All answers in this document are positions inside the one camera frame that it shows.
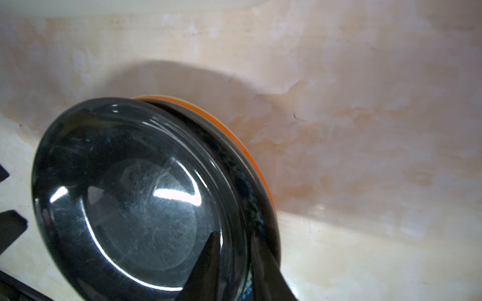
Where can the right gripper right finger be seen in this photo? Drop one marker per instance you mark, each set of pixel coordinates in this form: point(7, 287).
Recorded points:
point(267, 280)

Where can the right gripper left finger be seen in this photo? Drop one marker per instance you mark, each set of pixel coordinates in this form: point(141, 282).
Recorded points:
point(203, 281)

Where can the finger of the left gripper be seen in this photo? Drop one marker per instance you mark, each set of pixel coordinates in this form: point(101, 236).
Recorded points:
point(12, 226)

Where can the black glossy plate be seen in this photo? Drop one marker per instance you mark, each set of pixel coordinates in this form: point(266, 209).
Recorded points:
point(126, 195)

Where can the orange rimmed plate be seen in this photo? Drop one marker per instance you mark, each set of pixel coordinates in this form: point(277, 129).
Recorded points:
point(220, 126)

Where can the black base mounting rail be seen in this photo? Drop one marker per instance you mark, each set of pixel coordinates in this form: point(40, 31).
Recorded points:
point(14, 290)

